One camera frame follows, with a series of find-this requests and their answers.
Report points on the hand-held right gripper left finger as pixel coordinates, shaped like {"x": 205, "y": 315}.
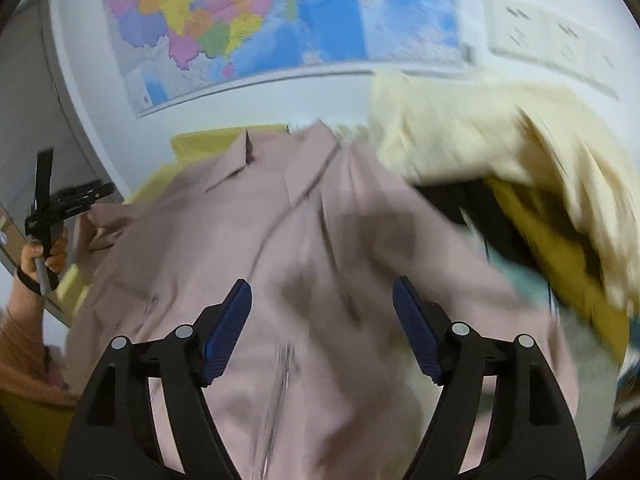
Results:
{"x": 230, "y": 330}

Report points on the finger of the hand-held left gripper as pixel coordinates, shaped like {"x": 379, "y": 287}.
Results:
{"x": 82, "y": 195}

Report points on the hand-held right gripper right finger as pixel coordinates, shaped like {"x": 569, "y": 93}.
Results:
{"x": 412, "y": 330}

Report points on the pink jacket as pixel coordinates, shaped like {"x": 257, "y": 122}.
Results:
{"x": 320, "y": 240}

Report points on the person's left hand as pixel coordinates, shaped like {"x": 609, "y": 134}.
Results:
{"x": 57, "y": 260}

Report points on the grey sliding wardrobe door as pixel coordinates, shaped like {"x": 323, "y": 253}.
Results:
{"x": 30, "y": 110}

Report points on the teal diamond quilt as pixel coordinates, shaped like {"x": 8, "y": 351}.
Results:
{"x": 525, "y": 280}

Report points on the yellow patterned bedsheet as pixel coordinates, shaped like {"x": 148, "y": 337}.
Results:
{"x": 200, "y": 142}

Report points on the mustard yellow garment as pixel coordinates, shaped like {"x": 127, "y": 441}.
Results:
{"x": 550, "y": 245}

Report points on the cream garment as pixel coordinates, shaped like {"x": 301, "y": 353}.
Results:
{"x": 475, "y": 130}

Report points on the colourful wall map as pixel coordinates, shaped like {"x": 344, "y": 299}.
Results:
{"x": 250, "y": 20}

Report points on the white wall socket panel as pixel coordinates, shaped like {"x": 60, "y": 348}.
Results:
{"x": 550, "y": 40}

